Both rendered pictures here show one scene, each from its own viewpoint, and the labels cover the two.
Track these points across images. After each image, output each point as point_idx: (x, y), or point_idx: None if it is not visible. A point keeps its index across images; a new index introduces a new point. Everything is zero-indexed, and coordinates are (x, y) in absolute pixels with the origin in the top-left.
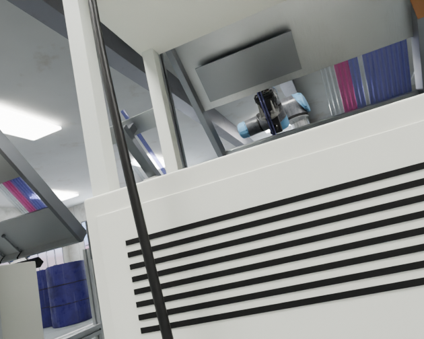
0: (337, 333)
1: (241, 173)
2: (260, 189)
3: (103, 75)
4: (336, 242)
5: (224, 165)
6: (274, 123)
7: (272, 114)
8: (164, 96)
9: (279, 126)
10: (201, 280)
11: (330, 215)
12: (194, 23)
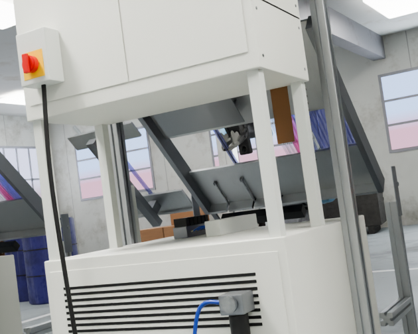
0: None
1: (115, 265)
2: (122, 275)
3: (53, 207)
4: (148, 305)
5: (109, 260)
6: (244, 144)
7: (231, 146)
8: (109, 164)
9: (248, 149)
10: (95, 313)
11: (147, 293)
12: (130, 116)
